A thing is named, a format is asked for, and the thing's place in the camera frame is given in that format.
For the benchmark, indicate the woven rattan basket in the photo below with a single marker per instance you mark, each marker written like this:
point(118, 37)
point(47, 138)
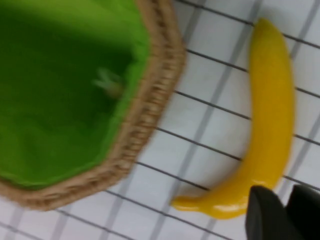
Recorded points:
point(160, 90)

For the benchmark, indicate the yellow plastic banana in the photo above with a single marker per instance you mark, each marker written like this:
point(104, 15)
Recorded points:
point(272, 100)

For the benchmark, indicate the green fabric basket lining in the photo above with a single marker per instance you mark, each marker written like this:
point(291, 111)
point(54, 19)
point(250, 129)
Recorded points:
point(62, 87)

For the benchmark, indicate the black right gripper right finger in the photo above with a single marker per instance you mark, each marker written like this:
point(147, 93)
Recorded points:
point(307, 215)

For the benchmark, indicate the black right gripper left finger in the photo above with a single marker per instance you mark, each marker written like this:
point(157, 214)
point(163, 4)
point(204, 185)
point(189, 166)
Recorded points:
point(267, 217)

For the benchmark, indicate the white black-grid tablecloth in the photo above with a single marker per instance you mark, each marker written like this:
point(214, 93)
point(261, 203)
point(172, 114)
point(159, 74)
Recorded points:
point(212, 125)

